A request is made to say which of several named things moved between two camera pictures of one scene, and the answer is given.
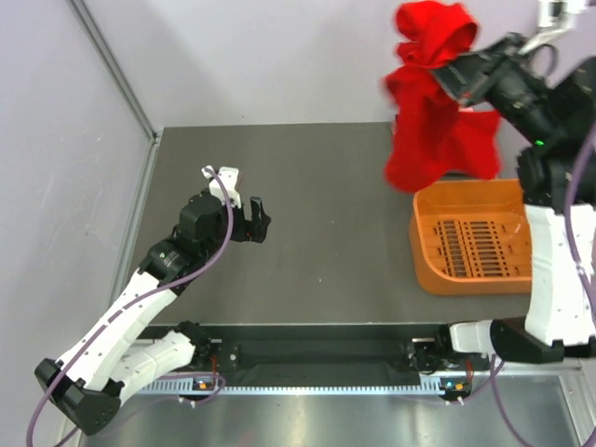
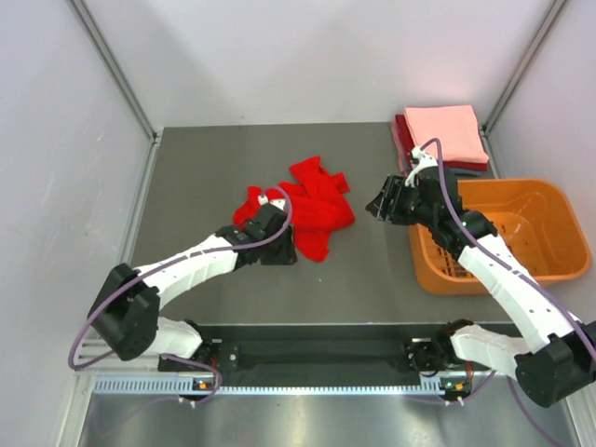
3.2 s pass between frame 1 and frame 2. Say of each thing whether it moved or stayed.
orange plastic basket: stayed
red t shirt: moved
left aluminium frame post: stayed
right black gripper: moved
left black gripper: moved
